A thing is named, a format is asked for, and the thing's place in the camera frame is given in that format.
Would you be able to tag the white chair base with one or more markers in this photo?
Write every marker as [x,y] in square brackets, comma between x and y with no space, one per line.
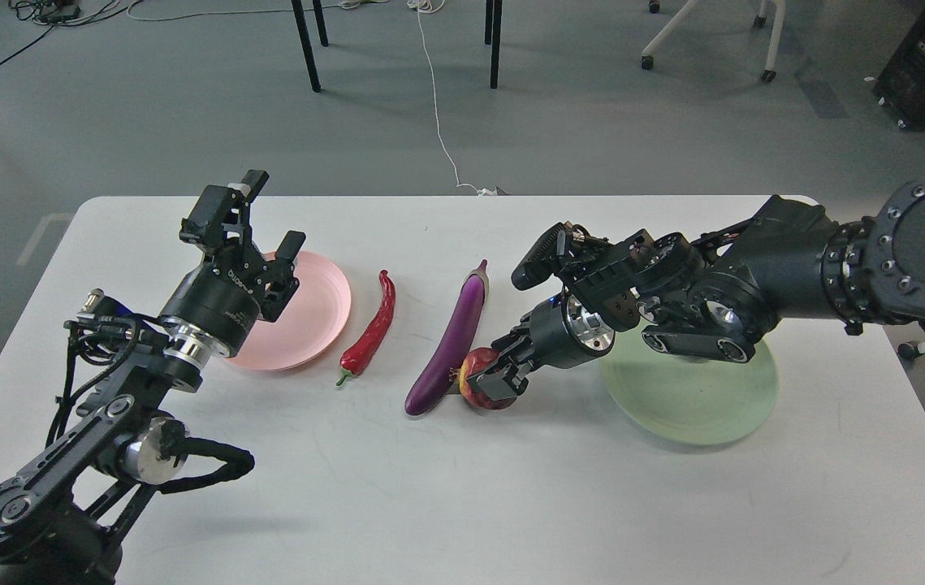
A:
[690,35]

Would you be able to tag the pink plate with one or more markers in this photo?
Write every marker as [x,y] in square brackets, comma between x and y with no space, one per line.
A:
[313,319]

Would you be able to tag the red pomegranate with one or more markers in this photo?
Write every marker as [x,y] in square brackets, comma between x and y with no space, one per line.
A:
[476,361]

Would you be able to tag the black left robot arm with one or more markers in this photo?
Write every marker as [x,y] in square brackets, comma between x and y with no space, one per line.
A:
[110,447]

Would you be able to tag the black table leg rear right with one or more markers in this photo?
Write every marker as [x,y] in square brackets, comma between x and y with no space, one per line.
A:
[488,22]

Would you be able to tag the red chili pepper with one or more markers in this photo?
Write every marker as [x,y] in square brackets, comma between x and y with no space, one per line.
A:
[356,359]

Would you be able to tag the green plate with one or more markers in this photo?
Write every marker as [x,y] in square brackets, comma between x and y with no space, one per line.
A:
[690,400]

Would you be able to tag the purple eggplant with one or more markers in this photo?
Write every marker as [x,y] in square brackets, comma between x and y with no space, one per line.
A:
[434,381]

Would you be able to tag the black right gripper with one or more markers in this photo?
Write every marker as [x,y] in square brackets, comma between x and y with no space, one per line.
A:
[558,332]

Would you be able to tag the black table leg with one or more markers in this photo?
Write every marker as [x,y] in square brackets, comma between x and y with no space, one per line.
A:
[318,10]
[302,28]
[488,22]
[498,6]

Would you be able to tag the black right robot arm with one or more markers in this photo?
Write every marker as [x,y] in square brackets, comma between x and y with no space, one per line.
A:
[714,297]

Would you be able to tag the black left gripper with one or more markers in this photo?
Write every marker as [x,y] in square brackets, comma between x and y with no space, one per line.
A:
[236,286]

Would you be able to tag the black table leg rear left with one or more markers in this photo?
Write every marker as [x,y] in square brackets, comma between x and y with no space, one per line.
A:
[318,10]

